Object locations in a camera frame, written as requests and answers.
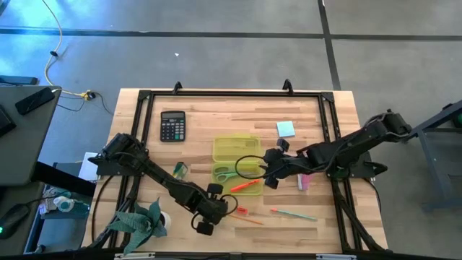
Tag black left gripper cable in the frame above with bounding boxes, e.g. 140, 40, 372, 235
190, 194, 240, 233

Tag orange pencil pink eraser cap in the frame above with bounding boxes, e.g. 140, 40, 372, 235
229, 214, 265, 226

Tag translucent yellow-green pencil case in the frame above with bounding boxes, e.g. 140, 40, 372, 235
211, 134, 265, 197

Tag silver edge bracket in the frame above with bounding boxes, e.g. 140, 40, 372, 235
114, 252, 157, 260
316, 253, 358, 260

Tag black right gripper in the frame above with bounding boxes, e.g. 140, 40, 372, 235
263, 138, 302, 190

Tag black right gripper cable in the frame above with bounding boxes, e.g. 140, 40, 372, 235
234, 155, 270, 181

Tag black metal table frame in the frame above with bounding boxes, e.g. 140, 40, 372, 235
86, 88, 389, 254

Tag flat black device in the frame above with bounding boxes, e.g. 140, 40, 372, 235
0, 74, 39, 87

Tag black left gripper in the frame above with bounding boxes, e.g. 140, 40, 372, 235
196, 183, 230, 236

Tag blue sticky note pad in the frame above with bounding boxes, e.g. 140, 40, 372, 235
276, 120, 297, 139

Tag green-handled scissors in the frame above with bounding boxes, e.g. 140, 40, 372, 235
212, 165, 240, 183

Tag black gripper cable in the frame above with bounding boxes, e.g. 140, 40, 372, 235
234, 155, 270, 181
190, 194, 240, 233

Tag white paper sheet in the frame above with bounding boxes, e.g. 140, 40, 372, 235
77, 151, 101, 182

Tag teal pencil pink eraser cap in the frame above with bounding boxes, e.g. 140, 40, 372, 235
270, 207, 319, 222

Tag dark metal cart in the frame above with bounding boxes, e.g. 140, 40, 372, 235
398, 100, 462, 213

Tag black computer mouse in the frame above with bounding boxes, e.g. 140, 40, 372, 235
0, 203, 30, 240

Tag dark grey desk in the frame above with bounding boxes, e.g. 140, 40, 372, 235
0, 85, 63, 187

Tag black smartphone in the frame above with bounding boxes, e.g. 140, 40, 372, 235
14, 87, 56, 116

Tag white teal tape dispenser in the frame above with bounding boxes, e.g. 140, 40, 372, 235
53, 195, 76, 214

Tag white plant pot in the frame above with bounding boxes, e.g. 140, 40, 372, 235
158, 210, 173, 233

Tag black beam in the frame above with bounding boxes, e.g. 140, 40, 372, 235
30, 160, 97, 198

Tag black floor cable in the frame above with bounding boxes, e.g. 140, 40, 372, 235
56, 91, 115, 117

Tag pink stapler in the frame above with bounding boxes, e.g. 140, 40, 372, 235
296, 173, 315, 192

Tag teal cloth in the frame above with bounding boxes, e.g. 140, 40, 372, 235
107, 197, 169, 256

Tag beige floor cable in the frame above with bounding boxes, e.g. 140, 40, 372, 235
40, 0, 91, 99

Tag black desk calculator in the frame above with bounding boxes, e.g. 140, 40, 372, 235
160, 110, 187, 143

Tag orange marker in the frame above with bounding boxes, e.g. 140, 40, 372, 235
230, 178, 262, 194

